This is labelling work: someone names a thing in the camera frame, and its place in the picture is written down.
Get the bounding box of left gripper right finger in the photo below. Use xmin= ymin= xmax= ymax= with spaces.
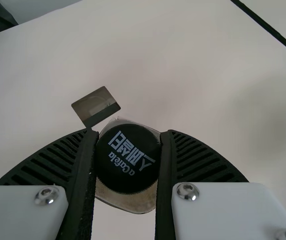
xmin=154 ymin=129 xmax=286 ymax=240

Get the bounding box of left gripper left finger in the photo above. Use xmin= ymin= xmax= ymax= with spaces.
xmin=0 ymin=128 xmax=100 ymax=240

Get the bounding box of dark coffee bottle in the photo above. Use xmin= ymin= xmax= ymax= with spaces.
xmin=92 ymin=116 xmax=163 ymax=215

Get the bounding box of small square scanner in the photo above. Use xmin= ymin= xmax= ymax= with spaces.
xmin=70 ymin=86 xmax=122 ymax=130

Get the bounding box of black strip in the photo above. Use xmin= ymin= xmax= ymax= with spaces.
xmin=229 ymin=0 xmax=286 ymax=60

